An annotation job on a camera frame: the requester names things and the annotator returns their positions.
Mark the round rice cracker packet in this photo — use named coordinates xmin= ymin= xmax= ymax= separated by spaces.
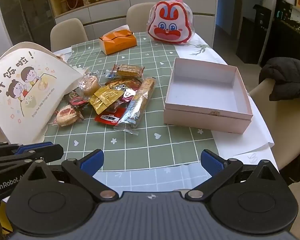
xmin=53 ymin=105 xmax=84 ymax=127

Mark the beige dining chair left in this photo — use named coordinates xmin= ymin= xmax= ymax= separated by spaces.
xmin=50 ymin=18 xmax=88 ymax=52

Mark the black jacket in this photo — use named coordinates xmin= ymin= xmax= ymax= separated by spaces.
xmin=258 ymin=57 xmax=300 ymax=101

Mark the beige chair with jacket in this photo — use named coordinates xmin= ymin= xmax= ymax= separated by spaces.
xmin=249 ymin=79 xmax=300 ymax=169

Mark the dark red snack bag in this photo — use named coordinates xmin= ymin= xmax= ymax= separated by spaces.
xmin=105 ymin=77 xmax=142 ymax=105

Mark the yellow gold snack packet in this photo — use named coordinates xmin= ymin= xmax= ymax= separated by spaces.
xmin=88 ymin=86 xmax=124 ymax=115

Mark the small red snack packet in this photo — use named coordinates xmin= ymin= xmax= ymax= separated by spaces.
xmin=94 ymin=107 xmax=126 ymax=126

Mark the long biscuit roll packet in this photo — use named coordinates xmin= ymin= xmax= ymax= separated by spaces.
xmin=114 ymin=77 xmax=156 ymax=135

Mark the cream cartoon tote bag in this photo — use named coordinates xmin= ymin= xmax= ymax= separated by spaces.
xmin=0 ymin=42 xmax=84 ymax=144

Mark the round golden pastry packet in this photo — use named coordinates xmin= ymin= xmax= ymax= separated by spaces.
xmin=79 ymin=72 xmax=101 ymax=97

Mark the red rabbit snack bag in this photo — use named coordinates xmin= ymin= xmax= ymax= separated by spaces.
xmin=146 ymin=0 xmax=195 ymax=44

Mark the Dove chocolate bar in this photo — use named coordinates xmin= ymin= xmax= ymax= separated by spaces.
xmin=64 ymin=90 xmax=88 ymax=109

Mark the orange tissue box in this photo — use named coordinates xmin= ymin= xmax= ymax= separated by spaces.
xmin=99 ymin=29 xmax=137 ymax=55

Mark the green checked tablecloth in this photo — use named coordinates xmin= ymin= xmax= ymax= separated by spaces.
xmin=45 ymin=33 xmax=217 ymax=171

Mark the pink open gift box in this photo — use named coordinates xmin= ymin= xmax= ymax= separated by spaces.
xmin=164 ymin=58 xmax=253 ymax=134

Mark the black aquarium cabinet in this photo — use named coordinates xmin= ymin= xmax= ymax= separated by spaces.
xmin=236 ymin=0 xmax=300 ymax=67

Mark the wafer biscuit packet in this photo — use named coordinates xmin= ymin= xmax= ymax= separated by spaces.
xmin=104 ymin=64 xmax=144 ymax=79

